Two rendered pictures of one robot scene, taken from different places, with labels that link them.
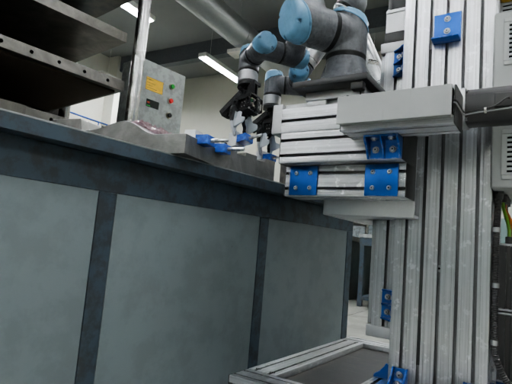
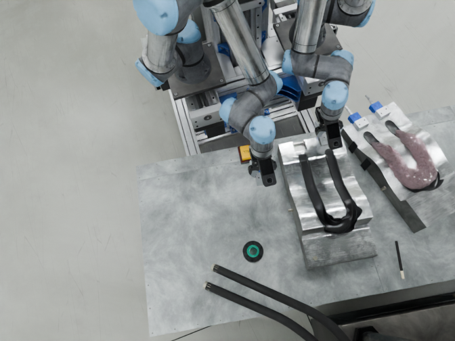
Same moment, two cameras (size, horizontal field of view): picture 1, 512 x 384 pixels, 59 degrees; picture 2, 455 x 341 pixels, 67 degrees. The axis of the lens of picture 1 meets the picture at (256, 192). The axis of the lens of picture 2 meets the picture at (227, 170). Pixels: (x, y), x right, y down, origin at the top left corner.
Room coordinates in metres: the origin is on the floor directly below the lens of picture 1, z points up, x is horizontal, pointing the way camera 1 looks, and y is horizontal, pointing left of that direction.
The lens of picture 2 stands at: (2.23, 0.25, 2.19)
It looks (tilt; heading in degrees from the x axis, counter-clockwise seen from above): 68 degrees down; 230
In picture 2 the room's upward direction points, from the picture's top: 12 degrees counter-clockwise
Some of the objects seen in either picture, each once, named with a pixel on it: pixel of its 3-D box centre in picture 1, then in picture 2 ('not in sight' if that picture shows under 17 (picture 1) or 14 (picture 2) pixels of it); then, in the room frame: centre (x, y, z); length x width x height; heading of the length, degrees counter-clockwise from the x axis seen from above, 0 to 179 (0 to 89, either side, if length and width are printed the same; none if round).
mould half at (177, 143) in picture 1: (140, 145); (405, 161); (1.41, 0.38, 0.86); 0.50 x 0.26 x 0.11; 67
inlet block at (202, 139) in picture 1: (208, 140); (374, 106); (1.26, 0.15, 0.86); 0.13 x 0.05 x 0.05; 67
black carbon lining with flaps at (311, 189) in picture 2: not in sight; (329, 188); (1.72, 0.21, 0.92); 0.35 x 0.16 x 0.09; 49
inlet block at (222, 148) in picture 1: (225, 148); (353, 116); (1.36, 0.11, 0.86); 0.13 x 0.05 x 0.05; 67
